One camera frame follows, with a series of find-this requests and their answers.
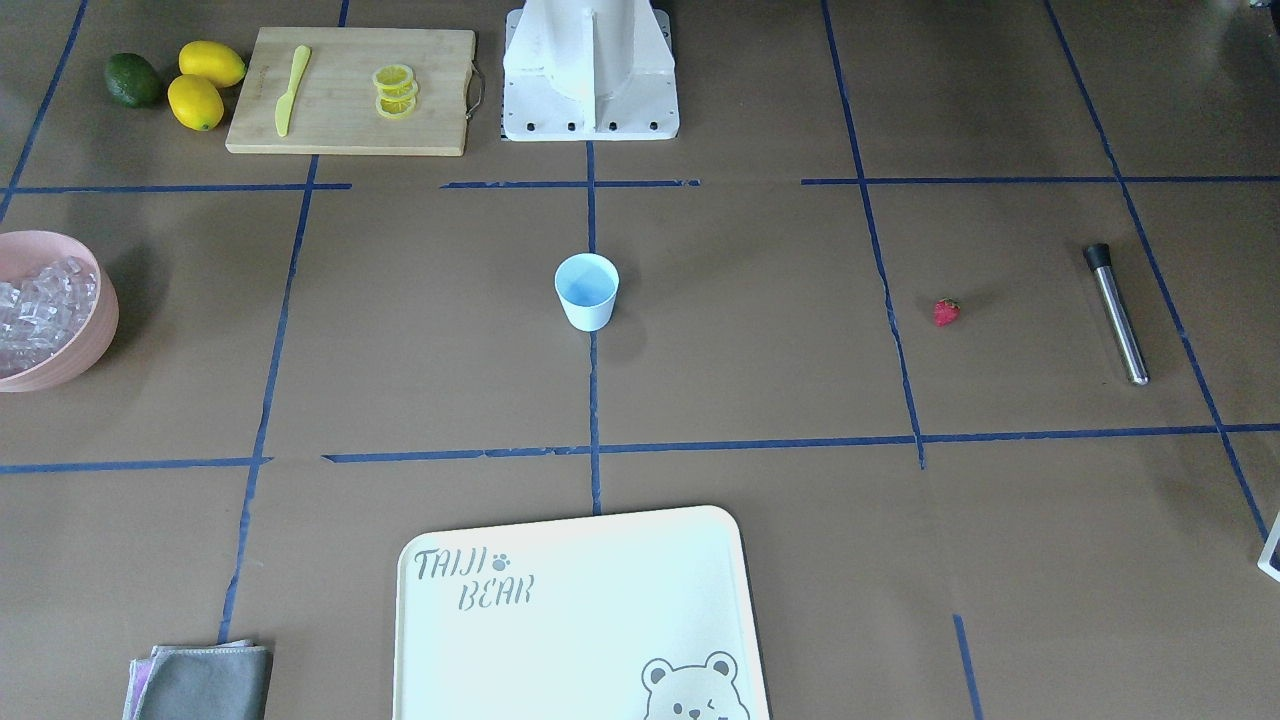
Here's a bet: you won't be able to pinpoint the bamboo cutting board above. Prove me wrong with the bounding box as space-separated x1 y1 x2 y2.
225 26 477 158

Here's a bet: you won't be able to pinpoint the yellow plastic knife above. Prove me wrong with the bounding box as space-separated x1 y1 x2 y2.
273 45 312 138

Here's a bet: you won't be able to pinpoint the clear ice cubes pile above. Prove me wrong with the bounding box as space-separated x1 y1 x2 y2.
1 258 101 377

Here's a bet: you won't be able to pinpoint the metal cup rack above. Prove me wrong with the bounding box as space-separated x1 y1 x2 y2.
1256 514 1280 583

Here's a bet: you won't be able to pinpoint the yellow lemon near avocado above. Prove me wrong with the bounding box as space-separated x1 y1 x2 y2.
178 40 247 88

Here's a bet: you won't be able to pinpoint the yellow lemon outer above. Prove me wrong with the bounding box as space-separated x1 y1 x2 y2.
166 74 225 132

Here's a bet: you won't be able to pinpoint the grey folded cloth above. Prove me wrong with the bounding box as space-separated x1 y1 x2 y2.
122 639 273 719

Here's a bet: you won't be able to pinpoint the red strawberry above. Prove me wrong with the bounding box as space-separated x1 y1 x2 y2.
932 299 961 328

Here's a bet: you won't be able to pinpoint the steel muddler black tip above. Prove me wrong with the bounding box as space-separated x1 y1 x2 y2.
1083 243 1149 387

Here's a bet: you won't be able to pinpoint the white pole mount base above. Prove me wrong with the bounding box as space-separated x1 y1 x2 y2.
502 1 680 142

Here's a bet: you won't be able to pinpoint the blue plastic cup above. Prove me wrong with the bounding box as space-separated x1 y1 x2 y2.
554 252 620 332

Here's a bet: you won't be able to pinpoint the cream bear tray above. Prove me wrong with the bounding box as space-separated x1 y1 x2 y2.
392 505 771 719

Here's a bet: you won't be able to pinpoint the green avocado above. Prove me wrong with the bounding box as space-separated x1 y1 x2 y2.
104 53 164 109

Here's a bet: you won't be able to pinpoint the pink bowl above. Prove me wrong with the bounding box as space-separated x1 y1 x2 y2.
1 231 119 393

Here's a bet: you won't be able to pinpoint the lemon slices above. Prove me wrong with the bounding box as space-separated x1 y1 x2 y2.
371 63 419 120

